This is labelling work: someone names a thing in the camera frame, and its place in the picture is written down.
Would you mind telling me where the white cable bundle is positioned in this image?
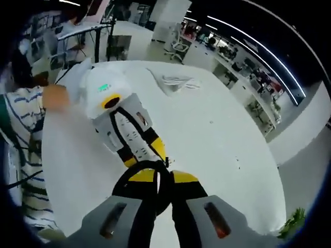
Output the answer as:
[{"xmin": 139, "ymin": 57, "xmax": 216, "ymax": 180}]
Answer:
[{"xmin": 161, "ymin": 73, "xmax": 203, "ymax": 91}]

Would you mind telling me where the white office chair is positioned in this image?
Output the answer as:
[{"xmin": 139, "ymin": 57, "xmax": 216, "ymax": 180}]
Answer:
[{"xmin": 164, "ymin": 26, "xmax": 191, "ymax": 62}]

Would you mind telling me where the monitor with pink frame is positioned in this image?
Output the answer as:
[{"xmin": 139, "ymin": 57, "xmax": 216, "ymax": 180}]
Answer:
[{"xmin": 86, "ymin": 0, "xmax": 107, "ymax": 18}]

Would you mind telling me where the green potted plant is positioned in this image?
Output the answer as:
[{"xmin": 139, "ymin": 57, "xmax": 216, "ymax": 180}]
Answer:
[{"xmin": 277, "ymin": 207, "xmax": 306, "ymax": 239}]

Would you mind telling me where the person's head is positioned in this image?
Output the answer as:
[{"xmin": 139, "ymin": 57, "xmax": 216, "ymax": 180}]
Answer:
[{"xmin": 10, "ymin": 49, "xmax": 50, "ymax": 88}]

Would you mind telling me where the black charger cable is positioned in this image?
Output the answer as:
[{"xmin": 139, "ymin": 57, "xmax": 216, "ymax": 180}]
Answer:
[{"xmin": 111, "ymin": 157, "xmax": 173, "ymax": 218}]

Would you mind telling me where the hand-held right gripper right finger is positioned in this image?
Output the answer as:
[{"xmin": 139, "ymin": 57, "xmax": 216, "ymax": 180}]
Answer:
[{"xmin": 170, "ymin": 169, "xmax": 285, "ymax": 248}]

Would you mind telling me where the person's left hand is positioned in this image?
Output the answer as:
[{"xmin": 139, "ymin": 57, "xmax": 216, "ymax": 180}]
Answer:
[{"xmin": 42, "ymin": 84, "xmax": 72, "ymax": 112}]

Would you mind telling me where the ceiling light strip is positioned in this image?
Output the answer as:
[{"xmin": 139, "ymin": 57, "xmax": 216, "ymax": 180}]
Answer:
[
  {"xmin": 229, "ymin": 35, "xmax": 298, "ymax": 104},
  {"xmin": 206, "ymin": 14, "xmax": 308, "ymax": 98}
]

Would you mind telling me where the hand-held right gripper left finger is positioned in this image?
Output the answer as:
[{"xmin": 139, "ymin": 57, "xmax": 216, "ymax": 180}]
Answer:
[{"xmin": 64, "ymin": 169, "xmax": 159, "ymax": 248}]

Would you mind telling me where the person in striped shirt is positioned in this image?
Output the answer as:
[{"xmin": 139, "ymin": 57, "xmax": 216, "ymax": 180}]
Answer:
[{"xmin": 0, "ymin": 86, "xmax": 62, "ymax": 233}]

